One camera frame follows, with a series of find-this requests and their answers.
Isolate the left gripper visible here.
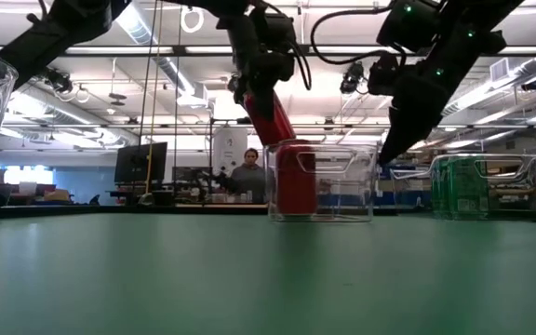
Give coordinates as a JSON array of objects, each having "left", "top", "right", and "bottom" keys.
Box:
[{"left": 216, "top": 11, "right": 296, "bottom": 123}]

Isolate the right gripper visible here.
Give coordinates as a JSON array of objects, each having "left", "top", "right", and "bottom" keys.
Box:
[{"left": 378, "top": 27, "right": 507, "bottom": 166}]

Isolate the white cylindrical appliance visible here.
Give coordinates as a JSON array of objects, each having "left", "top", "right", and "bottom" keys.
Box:
[{"left": 211, "top": 126, "right": 249, "bottom": 177}]

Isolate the person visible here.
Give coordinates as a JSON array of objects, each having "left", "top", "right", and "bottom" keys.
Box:
[{"left": 228, "top": 147, "right": 268, "bottom": 205}]

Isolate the white air vent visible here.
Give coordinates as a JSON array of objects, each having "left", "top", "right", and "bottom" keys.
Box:
[{"left": 489, "top": 58, "right": 511, "bottom": 83}]

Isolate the black horizontal rig beam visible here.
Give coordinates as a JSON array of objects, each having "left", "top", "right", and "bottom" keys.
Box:
[{"left": 0, "top": 44, "right": 536, "bottom": 58}]

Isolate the black clamp-mounted device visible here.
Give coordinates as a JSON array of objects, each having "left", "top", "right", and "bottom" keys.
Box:
[{"left": 42, "top": 67, "right": 74, "bottom": 94}]

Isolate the brown cardboard box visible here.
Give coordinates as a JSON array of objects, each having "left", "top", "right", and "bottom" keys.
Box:
[{"left": 43, "top": 188, "right": 72, "bottom": 205}]

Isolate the black slanted bar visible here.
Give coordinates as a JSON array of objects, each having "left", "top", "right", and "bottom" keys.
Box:
[{"left": 0, "top": 181, "right": 27, "bottom": 209}]

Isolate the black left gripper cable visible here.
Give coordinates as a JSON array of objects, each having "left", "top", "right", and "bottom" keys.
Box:
[{"left": 288, "top": 27, "right": 314, "bottom": 92}]

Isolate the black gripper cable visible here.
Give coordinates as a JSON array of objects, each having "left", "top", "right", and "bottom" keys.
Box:
[
  {"left": 309, "top": 4, "right": 409, "bottom": 67},
  {"left": 288, "top": 27, "right": 314, "bottom": 92}
]

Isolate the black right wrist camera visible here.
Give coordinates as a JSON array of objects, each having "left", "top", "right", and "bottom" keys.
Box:
[{"left": 368, "top": 50, "right": 402, "bottom": 97}]

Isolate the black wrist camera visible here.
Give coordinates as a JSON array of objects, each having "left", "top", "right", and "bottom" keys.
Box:
[
  {"left": 258, "top": 13, "right": 297, "bottom": 53},
  {"left": 368, "top": 50, "right": 402, "bottom": 97}
]

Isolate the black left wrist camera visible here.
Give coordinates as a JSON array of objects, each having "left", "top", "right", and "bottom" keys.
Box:
[{"left": 258, "top": 13, "right": 297, "bottom": 53}]

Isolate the black rig camera with cable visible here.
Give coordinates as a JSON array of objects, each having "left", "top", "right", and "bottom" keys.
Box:
[{"left": 340, "top": 60, "right": 367, "bottom": 96}]

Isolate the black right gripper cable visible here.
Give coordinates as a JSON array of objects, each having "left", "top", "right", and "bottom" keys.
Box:
[{"left": 309, "top": 4, "right": 409, "bottom": 67}]

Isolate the silver air duct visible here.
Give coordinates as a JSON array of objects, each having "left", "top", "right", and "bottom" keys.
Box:
[{"left": 114, "top": 4, "right": 208, "bottom": 108}]

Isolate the thin black hanging cable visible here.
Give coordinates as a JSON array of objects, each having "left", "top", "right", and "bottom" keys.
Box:
[{"left": 137, "top": 0, "right": 160, "bottom": 150}]

